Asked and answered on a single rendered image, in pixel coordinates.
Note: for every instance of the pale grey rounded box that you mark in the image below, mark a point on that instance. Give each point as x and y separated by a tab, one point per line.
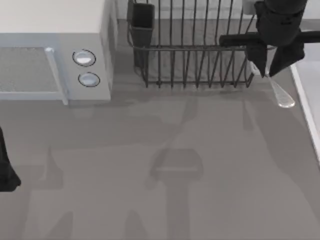
248	5

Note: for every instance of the small round microwave knob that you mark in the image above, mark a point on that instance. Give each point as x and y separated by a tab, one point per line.
88	79

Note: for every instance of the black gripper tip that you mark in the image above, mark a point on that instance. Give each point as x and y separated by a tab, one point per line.
6	172

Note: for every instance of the silver spoon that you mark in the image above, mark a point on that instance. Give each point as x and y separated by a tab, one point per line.
282	96

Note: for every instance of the microwave door with mesh window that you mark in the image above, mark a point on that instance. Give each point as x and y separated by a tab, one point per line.
25	70

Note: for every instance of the black utensil holder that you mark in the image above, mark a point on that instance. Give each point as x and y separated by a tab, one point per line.
141	22

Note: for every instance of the pale microwave oven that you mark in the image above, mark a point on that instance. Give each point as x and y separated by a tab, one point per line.
50	20

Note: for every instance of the large round microwave knob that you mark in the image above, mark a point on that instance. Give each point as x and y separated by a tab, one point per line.
83	58

